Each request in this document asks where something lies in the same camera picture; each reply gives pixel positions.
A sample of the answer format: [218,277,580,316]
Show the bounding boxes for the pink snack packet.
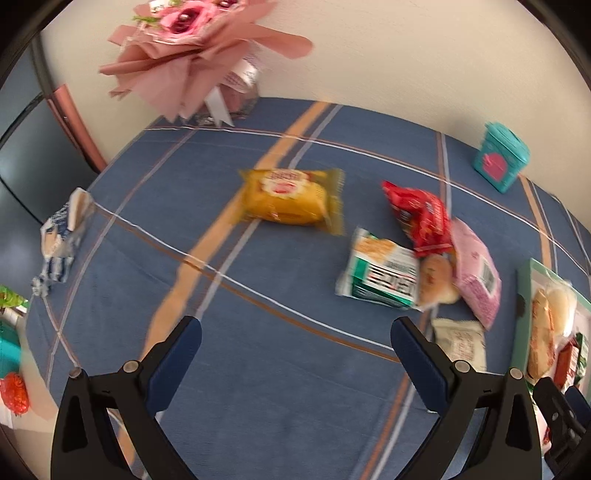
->
[449,217,502,330]

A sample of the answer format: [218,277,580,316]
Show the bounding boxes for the blue plaid tablecloth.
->
[25,97,591,480]

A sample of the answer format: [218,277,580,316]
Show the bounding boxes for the small tan bun packet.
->
[418,254,462,309]

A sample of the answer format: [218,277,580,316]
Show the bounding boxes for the green biscuit packet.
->
[577,332,591,384]

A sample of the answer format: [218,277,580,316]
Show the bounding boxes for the green and white snack packet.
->
[335,227,422,311]

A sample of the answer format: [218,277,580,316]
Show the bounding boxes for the teal tin with pink print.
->
[472,121,531,193]

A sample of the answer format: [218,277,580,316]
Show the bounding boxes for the clear glass jar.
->
[191,44,260,127]

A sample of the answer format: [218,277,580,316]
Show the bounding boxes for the crumpled blue white bag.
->
[31,187,95,296]

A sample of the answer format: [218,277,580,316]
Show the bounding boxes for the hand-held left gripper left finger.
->
[51,316,203,480]

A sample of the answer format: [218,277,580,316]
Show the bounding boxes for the reddish brown rounded bar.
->
[51,85,109,174]

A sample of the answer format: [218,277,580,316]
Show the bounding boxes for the cream snack packet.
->
[431,318,488,374]

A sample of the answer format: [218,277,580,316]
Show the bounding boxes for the clear white bun packet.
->
[545,281,578,337]

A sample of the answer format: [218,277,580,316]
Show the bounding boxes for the shallow teal cardboard box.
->
[510,258,591,384]

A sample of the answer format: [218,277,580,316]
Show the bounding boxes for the yellow cake packet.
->
[238,167,347,237]

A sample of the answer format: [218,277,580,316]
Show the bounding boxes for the pink paper flower bouquet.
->
[98,0,315,123]

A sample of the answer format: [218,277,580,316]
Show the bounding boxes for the crinkled red snack packet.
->
[381,181,455,257]

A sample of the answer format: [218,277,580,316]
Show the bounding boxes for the orange red ball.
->
[0,373,29,414]

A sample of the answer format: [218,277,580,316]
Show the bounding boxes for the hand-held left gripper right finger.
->
[390,316,543,480]

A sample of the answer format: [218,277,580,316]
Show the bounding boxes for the beige bread packet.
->
[526,288,557,381]

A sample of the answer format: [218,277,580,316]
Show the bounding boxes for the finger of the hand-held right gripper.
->
[564,385,591,418]
[533,376,580,444]

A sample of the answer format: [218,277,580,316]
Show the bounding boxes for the maroon and white snack packet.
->
[554,332,589,388]

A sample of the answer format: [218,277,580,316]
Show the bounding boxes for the dark grey panel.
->
[0,41,102,222]

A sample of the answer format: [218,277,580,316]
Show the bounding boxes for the green printed toy box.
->
[0,285,28,310]

